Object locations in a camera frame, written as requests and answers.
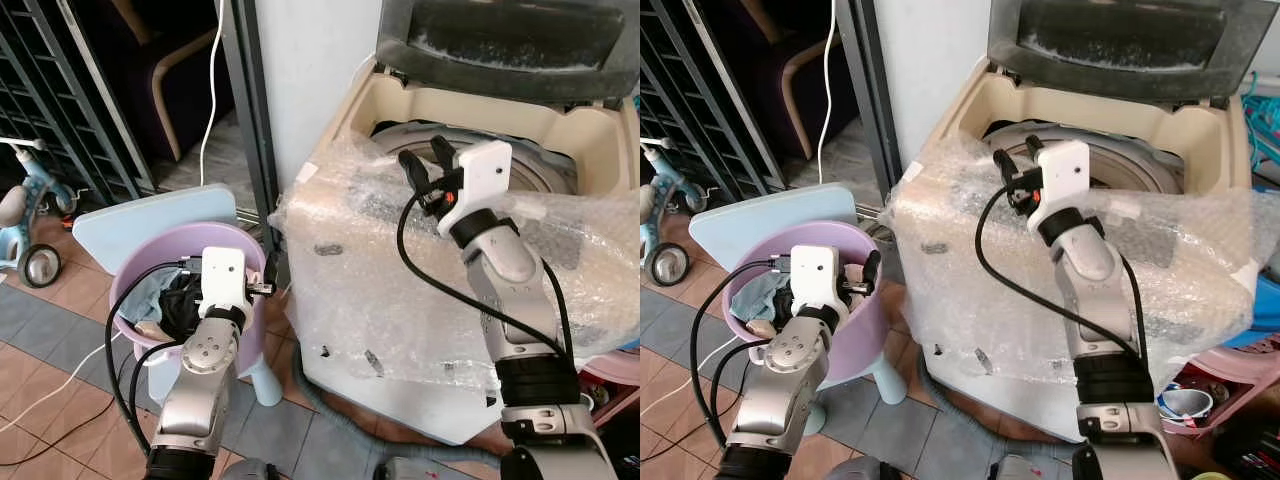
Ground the metal bowl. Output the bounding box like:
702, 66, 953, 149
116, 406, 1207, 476
1160, 385, 1217, 423

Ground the white hanging cable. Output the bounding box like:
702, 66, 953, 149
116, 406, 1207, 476
817, 0, 840, 188
199, 0, 227, 188

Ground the light blue plastic stool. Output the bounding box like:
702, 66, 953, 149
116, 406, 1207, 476
688, 184, 910, 407
71, 184, 285, 407

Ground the black cloth garment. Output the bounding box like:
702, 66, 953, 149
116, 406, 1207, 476
158, 274, 205, 339
772, 276, 797, 335

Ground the grey drain hose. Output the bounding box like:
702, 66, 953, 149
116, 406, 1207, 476
903, 348, 1003, 473
288, 348, 393, 473

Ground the teal coiled rope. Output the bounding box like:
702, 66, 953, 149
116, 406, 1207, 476
1240, 72, 1280, 173

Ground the dark metal door frame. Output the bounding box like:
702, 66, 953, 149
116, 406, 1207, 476
834, 0, 903, 216
218, 0, 283, 229

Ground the dark armchair with wooden arm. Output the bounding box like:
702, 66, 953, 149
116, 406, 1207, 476
98, 0, 237, 163
718, 0, 853, 163

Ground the clear bubble wrap sheet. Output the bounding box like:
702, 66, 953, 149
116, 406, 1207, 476
884, 135, 1280, 389
268, 135, 641, 389

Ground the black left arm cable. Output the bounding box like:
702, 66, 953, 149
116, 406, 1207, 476
104, 258, 203, 453
689, 256, 793, 451

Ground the dark washing machine lid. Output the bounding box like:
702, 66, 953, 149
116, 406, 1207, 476
375, 0, 641, 107
987, 0, 1253, 107

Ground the blue cloth garment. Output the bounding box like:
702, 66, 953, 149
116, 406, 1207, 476
128, 268, 187, 323
738, 270, 793, 323

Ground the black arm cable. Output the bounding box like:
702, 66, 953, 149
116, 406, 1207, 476
104, 258, 203, 453
975, 185, 1149, 361
689, 256, 793, 451
396, 190, 577, 363

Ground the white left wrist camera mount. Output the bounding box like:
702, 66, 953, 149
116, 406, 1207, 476
789, 244, 840, 321
197, 246, 252, 321

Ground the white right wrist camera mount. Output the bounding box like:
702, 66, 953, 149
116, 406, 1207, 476
1027, 140, 1091, 233
438, 140, 514, 228

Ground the pink plastic basket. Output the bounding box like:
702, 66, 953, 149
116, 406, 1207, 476
574, 348, 641, 423
1158, 333, 1280, 438

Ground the black floor cable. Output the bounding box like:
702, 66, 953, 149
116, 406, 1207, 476
0, 428, 63, 468

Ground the beige top-load washing machine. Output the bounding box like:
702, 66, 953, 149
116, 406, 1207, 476
890, 55, 1280, 447
285, 55, 641, 447

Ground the grey left robot leg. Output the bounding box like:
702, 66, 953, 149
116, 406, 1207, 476
218, 457, 283, 480
824, 455, 893, 480

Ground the black metal grille gate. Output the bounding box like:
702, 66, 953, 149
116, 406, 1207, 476
640, 0, 763, 203
0, 0, 143, 208

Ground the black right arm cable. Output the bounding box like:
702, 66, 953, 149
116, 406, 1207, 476
975, 185, 1149, 361
396, 190, 577, 363

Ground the light blue kids tricycle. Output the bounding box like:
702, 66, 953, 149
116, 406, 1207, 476
0, 137, 77, 290
640, 137, 707, 290

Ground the purple plastic basin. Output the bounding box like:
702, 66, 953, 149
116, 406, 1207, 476
109, 221, 287, 387
721, 219, 890, 387

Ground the white floor cable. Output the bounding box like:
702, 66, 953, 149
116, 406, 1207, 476
0, 328, 123, 437
640, 333, 738, 409

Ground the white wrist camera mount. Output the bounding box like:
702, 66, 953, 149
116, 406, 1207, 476
789, 244, 840, 321
197, 246, 252, 321
438, 140, 514, 228
1027, 140, 1091, 233

